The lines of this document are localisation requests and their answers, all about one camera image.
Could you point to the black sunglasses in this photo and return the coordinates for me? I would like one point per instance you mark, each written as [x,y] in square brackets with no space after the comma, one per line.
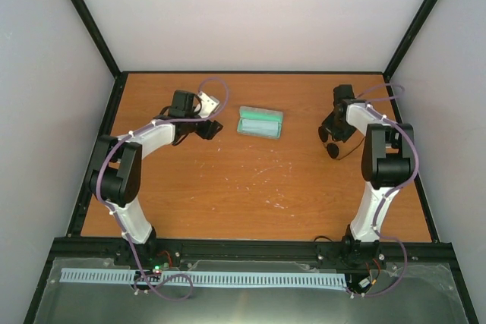
[332,148]

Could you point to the grey leather glasses case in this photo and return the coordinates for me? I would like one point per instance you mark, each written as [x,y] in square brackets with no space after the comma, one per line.
[247,112]

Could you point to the black aluminium frame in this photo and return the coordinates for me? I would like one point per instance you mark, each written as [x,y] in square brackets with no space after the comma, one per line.
[72,245]

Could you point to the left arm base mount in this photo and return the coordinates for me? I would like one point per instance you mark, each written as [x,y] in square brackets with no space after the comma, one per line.
[155,253]

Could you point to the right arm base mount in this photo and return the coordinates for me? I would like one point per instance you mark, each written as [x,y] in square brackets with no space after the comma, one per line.
[348,253]

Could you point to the light blue cleaning cloth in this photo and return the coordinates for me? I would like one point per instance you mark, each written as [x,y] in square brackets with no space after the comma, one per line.
[269,128]

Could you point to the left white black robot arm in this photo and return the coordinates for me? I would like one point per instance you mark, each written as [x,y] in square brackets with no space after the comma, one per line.
[114,171]

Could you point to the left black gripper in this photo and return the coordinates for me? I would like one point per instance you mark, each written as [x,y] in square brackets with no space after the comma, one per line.
[209,129]

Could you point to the light blue slotted cable duct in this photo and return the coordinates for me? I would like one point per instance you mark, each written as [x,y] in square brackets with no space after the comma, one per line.
[332,281]

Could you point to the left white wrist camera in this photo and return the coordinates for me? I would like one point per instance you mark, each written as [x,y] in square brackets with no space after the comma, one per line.
[208,105]

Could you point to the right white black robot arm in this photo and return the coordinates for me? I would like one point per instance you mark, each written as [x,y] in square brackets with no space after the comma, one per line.
[389,162]

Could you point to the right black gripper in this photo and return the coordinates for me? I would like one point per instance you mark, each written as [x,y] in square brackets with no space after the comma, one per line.
[326,124]

